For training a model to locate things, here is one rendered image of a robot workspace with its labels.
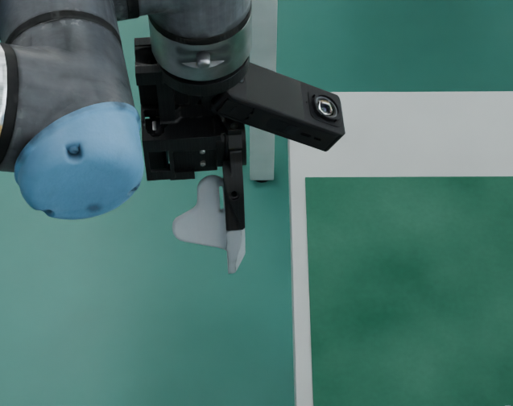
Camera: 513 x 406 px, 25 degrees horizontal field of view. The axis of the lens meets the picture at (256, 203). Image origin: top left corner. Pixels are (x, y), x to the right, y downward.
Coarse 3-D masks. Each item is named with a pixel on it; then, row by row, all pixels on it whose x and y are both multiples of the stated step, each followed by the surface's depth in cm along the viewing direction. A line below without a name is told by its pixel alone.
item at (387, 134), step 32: (352, 96) 164; (384, 96) 164; (416, 96) 164; (448, 96) 164; (480, 96) 164; (512, 96) 164; (352, 128) 160; (384, 128) 160; (416, 128) 160; (448, 128) 160; (480, 128) 160; (512, 128) 160; (288, 160) 161; (320, 160) 157; (352, 160) 157; (384, 160) 157; (416, 160) 157; (448, 160) 157; (480, 160) 157; (512, 160) 157
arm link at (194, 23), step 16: (144, 0) 77; (160, 0) 77; (176, 0) 78; (192, 0) 78; (208, 0) 78; (224, 0) 79; (240, 0) 80; (160, 16) 81; (176, 16) 80; (192, 16) 79; (208, 16) 80; (224, 16) 80; (240, 16) 81; (160, 32) 82; (176, 32) 81; (192, 32) 81; (208, 32) 81; (224, 32) 81
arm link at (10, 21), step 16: (0, 0) 74; (16, 0) 73; (32, 0) 72; (48, 0) 72; (64, 0) 72; (80, 0) 72; (96, 0) 73; (112, 0) 76; (128, 0) 77; (0, 16) 74; (16, 16) 72; (32, 16) 71; (112, 16) 74; (128, 16) 78; (0, 32) 74
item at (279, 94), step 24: (264, 72) 92; (216, 96) 90; (240, 96) 89; (264, 96) 90; (288, 96) 92; (312, 96) 94; (336, 96) 95; (240, 120) 91; (264, 120) 91; (288, 120) 91; (312, 120) 92; (336, 120) 93; (312, 144) 94
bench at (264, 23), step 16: (256, 0) 203; (272, 0) 203; (256, 16) 207; (272, 16) 207; (256, 32) 210; (272, 32) 210; (256, 48) 213; (272, 48) 213; (272, 64) 217; (256, 128) 232; (256, 144) 237; (272, 144) 237; (256, 160) 241; (272, 160) 241; (256, 176) 246; (272, 176) 246
